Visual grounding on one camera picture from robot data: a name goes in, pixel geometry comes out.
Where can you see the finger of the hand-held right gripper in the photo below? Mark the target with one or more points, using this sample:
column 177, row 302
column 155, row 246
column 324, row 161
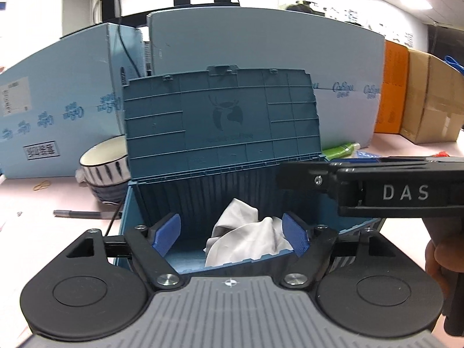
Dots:
column 304, row 177

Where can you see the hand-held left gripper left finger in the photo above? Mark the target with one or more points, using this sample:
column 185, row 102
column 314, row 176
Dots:
column 168, row 232

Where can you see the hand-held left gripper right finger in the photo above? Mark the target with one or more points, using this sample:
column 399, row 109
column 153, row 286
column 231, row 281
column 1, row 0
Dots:
column 293, row 235

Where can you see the white cloth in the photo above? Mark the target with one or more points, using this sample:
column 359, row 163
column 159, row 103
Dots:
column 246, row 239

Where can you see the blue lidded storage box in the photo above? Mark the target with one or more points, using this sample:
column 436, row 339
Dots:
column 217, row 145

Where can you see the pink desktop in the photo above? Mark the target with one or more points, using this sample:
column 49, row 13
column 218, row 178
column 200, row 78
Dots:
column 43, row 232

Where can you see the person's right hand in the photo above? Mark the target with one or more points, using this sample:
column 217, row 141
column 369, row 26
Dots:
column 447, row 257

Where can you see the green tube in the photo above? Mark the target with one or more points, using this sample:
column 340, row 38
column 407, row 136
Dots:
column 339, row 150

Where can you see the clear blue packet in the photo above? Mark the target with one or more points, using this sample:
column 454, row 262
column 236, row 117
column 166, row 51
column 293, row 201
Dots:
column 368, row 154

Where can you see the dark blue bowl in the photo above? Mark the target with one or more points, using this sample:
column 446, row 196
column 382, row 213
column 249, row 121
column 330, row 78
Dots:
column 108, row 194

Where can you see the white striped bowl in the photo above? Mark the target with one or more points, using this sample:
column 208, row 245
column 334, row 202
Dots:
column 105, row 174

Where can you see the brown cardboard box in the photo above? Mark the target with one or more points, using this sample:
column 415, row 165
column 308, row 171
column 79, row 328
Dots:
column 431, row 108

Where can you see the grey pen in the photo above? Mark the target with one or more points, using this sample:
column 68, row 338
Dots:
column 79, row 214

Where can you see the orange box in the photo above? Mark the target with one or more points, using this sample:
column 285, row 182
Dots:
column 391, row 90

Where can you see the crumpled white tissue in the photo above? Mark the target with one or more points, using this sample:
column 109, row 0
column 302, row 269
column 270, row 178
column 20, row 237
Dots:
column 79, row 177

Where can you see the yellow rubber band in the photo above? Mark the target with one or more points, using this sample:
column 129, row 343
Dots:
column 36, row 188

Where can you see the dark cabinet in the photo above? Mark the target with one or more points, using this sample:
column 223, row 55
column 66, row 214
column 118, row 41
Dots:
column 446, row 40

